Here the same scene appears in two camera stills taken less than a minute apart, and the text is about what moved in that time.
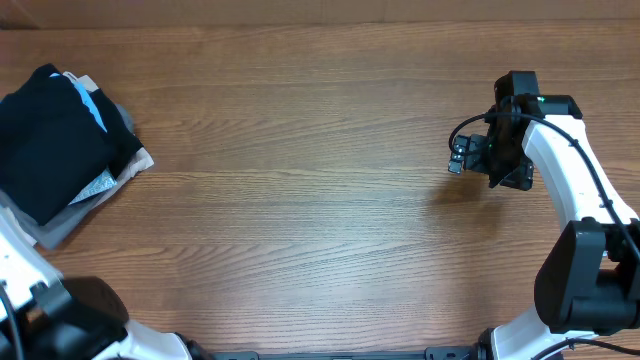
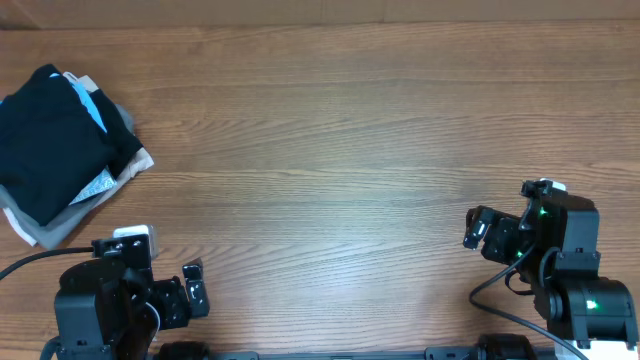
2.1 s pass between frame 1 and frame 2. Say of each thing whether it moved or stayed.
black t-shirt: stayed
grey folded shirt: stayed
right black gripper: moved
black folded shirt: stayed
